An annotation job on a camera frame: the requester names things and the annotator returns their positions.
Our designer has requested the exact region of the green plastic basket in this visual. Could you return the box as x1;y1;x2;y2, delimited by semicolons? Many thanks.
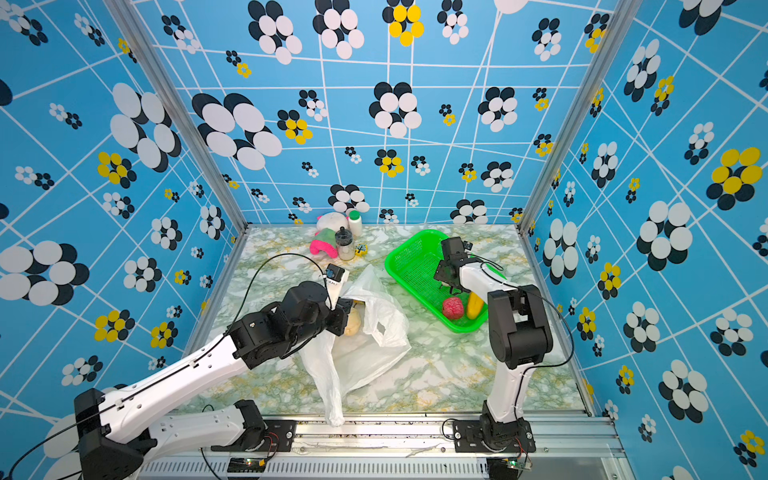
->
385;229;490;334

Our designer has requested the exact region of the red textured fruit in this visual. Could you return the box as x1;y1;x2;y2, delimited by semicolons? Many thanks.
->
441;296;465;321

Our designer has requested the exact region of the white translucent plastic bag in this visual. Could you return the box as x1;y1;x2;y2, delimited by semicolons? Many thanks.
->
299;265;411;427

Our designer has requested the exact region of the pale round fruit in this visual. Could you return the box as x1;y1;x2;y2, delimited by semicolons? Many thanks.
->
344;307;364;337

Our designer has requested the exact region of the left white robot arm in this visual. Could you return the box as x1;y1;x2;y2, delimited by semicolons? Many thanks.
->
74;280;347;479

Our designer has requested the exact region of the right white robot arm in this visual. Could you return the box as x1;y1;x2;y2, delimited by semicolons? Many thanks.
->
434;237;554;452

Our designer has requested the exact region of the clear jar black lid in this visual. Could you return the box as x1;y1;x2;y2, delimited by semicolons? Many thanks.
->
335;227;355;261

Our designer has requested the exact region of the pink green plush toy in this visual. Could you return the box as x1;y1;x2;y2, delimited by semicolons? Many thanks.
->
309;228;338;259

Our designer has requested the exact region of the white round plush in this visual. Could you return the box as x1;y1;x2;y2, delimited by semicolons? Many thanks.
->
316;211;349;232

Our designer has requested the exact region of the white bottle green cap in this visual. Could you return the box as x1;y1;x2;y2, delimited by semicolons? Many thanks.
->
348;210;363;238

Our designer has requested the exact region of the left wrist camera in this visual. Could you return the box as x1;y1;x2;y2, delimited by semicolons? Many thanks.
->
325;264;349;310

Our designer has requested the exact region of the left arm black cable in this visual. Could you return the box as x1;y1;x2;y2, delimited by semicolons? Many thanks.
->
0;252;328;480

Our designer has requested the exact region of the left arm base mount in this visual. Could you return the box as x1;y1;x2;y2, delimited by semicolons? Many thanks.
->
210;419;297;454

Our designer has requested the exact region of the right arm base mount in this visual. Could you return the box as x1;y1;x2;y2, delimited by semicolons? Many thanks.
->
451;416;537;455

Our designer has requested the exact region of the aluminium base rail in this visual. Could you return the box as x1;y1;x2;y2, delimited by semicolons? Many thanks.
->
138;411;635;479

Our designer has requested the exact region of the right aluminium corner post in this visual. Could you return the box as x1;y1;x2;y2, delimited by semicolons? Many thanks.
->
520;0;642;233

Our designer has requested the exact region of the aluminium corner post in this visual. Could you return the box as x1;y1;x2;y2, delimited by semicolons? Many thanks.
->
520;0;642;233
104;1;248;235

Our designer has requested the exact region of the left aluminium corner post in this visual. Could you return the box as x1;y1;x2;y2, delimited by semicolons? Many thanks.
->
104;1;248;235

